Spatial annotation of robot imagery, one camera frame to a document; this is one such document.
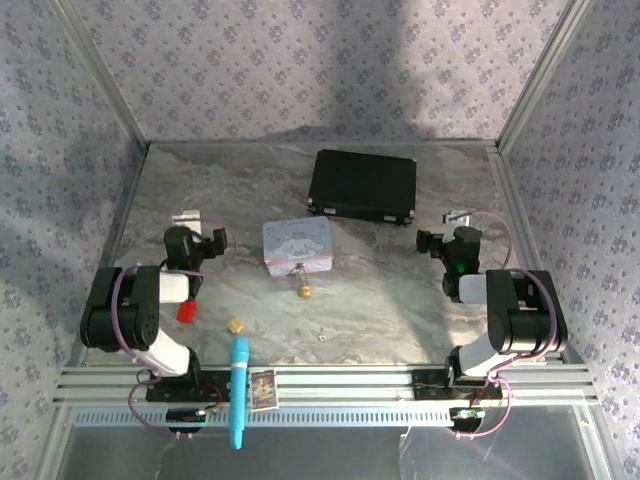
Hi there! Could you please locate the pastel cartoon tin box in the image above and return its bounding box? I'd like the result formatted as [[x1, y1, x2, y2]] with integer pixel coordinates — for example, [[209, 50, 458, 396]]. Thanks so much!
[[261, 216, 335, 278]]

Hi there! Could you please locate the brass padlock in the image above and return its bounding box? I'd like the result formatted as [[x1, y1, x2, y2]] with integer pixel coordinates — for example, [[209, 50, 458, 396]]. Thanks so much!
[[291, 262, 314, 301]]

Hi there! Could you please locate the black hard case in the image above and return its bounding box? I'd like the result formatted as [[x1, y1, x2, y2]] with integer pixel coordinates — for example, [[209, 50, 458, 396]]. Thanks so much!
[[306, 148, 418, 228]]

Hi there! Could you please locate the blue marker pen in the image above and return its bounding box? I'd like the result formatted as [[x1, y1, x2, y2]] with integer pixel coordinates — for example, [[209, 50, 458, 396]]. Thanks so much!
[[228, 336, 252, 452]]

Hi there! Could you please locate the small printed card box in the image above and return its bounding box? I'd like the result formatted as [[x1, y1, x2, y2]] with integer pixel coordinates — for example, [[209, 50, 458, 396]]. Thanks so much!
[[249, 368, 281, 413]]

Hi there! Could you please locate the grey metal panel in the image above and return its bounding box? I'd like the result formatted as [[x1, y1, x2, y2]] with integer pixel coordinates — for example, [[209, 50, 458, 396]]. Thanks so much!
[[48, 424, 610, 480]]

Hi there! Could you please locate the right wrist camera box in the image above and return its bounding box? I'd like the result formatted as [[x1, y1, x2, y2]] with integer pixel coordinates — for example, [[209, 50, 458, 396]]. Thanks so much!
[[416, 228, 444, 259]]

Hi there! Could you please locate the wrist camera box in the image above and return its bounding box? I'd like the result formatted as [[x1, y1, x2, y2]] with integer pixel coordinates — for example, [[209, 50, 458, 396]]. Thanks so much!
[[208, 225, 228, 260], [416, 228, 444, 259]]

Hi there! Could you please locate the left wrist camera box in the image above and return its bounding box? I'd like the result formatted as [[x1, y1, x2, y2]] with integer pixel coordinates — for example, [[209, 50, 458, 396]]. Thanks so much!
[[208, 225, 228, 260]]

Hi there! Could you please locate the aluminium side rail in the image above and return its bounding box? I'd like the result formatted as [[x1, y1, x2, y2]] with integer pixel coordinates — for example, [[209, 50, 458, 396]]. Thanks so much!
[[74, 141, 153, 370], [486, 141, 572, 366]]

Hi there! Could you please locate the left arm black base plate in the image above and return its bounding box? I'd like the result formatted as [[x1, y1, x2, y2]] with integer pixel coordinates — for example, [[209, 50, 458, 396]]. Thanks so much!
[[145, 366, 237, 404]]

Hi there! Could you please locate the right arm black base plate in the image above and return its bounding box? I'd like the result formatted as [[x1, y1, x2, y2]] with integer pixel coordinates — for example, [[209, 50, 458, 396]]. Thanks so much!
[[411, 368, 504, 402]]

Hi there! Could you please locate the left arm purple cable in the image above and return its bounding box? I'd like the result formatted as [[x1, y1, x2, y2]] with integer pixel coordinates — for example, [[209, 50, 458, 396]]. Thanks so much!
[[113, 218, 239, 444]]

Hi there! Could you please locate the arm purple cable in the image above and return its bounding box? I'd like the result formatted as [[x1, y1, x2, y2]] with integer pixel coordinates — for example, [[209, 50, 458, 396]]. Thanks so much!
[[452, 210, 560, 442], [113, 218, 239, 444]]

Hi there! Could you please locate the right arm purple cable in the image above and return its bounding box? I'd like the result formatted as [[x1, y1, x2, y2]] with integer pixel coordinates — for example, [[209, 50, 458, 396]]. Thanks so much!
[[452, 210, 560, 442]]

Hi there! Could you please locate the aluminium frame post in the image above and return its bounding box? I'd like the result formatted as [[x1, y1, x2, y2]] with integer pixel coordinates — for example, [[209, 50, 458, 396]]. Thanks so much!
[[53, 0, 152, 147], [496, 0, 596, 151]]

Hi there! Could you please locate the aluminium front rail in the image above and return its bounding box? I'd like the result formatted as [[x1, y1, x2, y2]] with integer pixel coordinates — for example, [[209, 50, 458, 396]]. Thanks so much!
[[51, 363, 601, 408]]

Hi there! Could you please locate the grey slotted cable duct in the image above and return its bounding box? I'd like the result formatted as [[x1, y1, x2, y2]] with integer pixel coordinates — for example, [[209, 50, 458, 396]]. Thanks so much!
[[71, 405, 593, 430]]

